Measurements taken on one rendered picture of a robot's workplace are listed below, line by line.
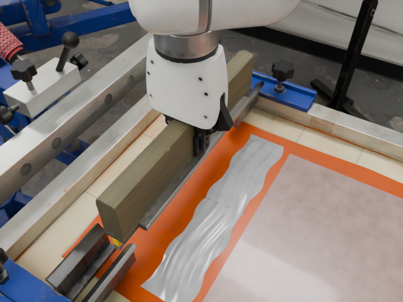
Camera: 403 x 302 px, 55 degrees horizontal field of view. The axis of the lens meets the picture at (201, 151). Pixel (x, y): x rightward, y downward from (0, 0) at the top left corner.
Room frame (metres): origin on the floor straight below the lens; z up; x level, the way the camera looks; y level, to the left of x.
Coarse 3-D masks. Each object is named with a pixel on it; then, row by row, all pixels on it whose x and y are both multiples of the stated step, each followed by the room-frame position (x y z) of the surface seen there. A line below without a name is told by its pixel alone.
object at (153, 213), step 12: (240, 108) 0.48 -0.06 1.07; (216, 132) 0.42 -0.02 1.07; (204, 156) 0.38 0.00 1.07; (192, 168) 0.35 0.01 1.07; (180, 180) 0.33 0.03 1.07; (168, 192) 0.31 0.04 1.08; (156, 204) 0.29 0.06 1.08; (168, 204) 0.29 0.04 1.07; (144, 216) 0.27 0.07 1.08; (156, 216) 0.27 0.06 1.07; (144, 228) 0.26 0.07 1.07
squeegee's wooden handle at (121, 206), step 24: (240, 72) 0.50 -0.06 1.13; (240, 96) 0.51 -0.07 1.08; (168, 144) 0.34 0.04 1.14; (192, 144) 0.37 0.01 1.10; (144, 168) 0.30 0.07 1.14; (168, 168) 0.32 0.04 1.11; (120, 192) 0.26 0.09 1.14; (144, 192) 0.28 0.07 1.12; (120, 216) 0.24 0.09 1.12; (120, 240) 0.24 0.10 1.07
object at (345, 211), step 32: (256, 128) 0.56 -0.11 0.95; (224, 160) 0.47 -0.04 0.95; (288, 160) 0.47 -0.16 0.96; (320, 160) 0.47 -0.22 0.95; (288, 192) 0.40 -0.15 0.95; (320, 192) 0.40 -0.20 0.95; (352, 192) 0.40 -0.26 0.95; (384, 192) 0.40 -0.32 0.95; (288, 224) 0.33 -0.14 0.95; (320, 224) 0.33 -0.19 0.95; (352, 224) 0.33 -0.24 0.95; (384, 224) 0.33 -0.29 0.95; (352, 256) 0.28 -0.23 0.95; (384, 256) 0.28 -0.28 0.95
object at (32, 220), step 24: (144, 96) 0.61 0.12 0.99; (120, 120) 0.54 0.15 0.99; (144, 120) 0.55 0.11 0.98; (312, 120) 0.56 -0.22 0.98; (336, 120) 0.54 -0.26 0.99; (360, 120) 0.54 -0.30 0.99; (96, 144) 0.48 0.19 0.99; (120, 144) 0.49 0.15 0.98; (360, 144) 0.51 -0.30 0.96; (384, 144) 0.49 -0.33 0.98; (72, 168) 0.42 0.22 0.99; (96, 168) 0.43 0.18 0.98; (48, 192) 0.37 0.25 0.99; (72, 192) 0.38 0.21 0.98; (24, 216) 0.33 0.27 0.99; (48, 216) 0.33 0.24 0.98; (0, 240) 0.28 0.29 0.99; (24, 240) 0.29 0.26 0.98
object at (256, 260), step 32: (192, 192) 0.40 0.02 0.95; (160, 224) 0.33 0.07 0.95; (256, 224) 0.33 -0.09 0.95; (64, 256) 0.28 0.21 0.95; (160, 256) 0.28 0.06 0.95; (224, 256) 0.28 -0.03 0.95; (256, 256) 0.28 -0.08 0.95; (288, 256) 0.28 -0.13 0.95; (320, 256) 0.28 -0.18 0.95; (128, 288) 0.23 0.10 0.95; (224, 288) 0.23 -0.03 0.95; (256, 288) 0.23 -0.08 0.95; (288, 288) 0.23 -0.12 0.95; (320, 288) 0.23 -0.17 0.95; (352, 288) 0.23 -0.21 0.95; (384, 288) 0.23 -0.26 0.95
